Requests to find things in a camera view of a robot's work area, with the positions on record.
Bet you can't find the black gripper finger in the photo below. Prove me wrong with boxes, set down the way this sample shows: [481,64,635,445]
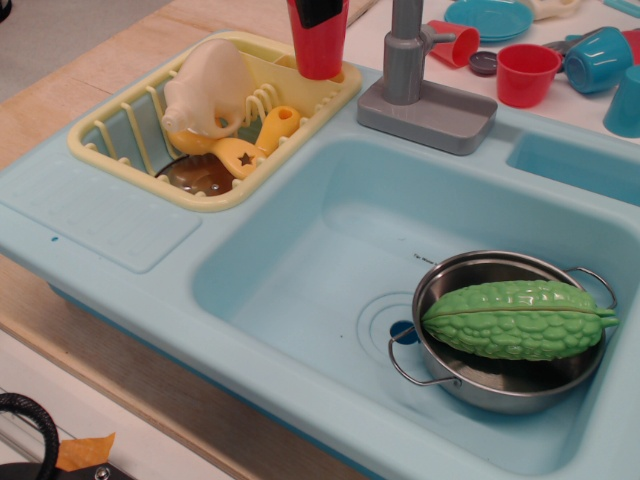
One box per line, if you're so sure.
[295,0,344,28]

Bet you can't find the red plastic cup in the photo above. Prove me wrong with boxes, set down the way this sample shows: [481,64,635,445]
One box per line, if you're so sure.
[287,0,349,80]

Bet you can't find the red cup lying sideways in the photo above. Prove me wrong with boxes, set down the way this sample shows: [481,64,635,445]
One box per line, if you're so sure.
[427,20,480,68]

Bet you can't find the light blue toy sink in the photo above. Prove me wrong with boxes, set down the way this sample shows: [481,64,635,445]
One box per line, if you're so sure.
[0,29,640,480]

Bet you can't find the red upright cup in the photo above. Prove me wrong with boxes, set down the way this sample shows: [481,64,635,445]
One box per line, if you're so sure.
[497,44,562,108]

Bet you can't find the teal cup lying sideways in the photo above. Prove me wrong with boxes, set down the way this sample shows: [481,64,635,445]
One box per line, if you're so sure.
[563,27,634,94]

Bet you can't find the teal cup at edge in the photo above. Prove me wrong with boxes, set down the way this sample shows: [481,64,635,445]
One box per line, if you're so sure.
[603,65,639,138]

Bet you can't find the cream toy pitcher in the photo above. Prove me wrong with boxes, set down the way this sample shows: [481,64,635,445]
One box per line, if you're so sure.
[161,38,254,139]

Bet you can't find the grey toy faucet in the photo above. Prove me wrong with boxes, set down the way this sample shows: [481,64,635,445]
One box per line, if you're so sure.
[357,1,498,156]

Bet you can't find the pale yellow dish rack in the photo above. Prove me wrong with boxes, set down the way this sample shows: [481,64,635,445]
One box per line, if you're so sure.
[67,31,362,212]

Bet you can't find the yellow star spatula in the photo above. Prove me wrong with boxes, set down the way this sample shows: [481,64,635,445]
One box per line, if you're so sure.
[210,138,264,180]

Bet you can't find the dark grey small lid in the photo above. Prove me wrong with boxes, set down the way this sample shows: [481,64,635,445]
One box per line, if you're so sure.
[468,51,498,77]

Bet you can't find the teal plates stack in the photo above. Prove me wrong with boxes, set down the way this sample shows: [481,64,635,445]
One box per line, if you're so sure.
[444,0,534,43]

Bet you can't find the glass pot lid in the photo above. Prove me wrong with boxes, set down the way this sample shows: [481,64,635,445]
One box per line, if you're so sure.
[155,153,235,196]

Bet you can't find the cream toy item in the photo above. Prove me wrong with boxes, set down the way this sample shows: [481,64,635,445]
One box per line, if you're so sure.
[521,0,582,21]

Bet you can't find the green toy bitter gourd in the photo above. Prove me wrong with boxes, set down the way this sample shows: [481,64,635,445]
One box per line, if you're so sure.
[421,280,620,361]

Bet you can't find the orange tape piece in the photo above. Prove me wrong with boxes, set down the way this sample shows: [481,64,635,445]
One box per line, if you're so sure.
[55,432,116,472]

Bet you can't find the black device base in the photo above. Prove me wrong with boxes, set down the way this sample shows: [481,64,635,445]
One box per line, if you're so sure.
[1,462,132,480]

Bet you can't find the steel pot with handles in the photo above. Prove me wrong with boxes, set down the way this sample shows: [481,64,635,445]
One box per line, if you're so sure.
[387,250,617,415]

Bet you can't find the black braided cable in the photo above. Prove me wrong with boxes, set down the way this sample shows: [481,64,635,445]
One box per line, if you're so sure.
[0,392,61,480]

